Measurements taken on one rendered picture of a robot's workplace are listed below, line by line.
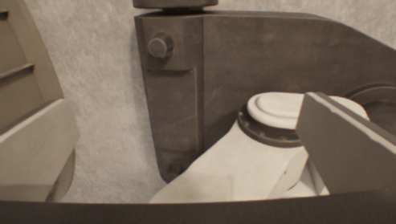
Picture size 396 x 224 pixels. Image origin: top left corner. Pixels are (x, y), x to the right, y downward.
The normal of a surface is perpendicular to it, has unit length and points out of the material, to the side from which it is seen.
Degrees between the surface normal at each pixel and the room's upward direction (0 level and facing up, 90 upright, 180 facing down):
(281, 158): 90
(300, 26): 0
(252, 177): 90
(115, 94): 0
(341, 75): 0
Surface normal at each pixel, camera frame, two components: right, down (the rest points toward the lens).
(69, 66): -0.18, 0.51
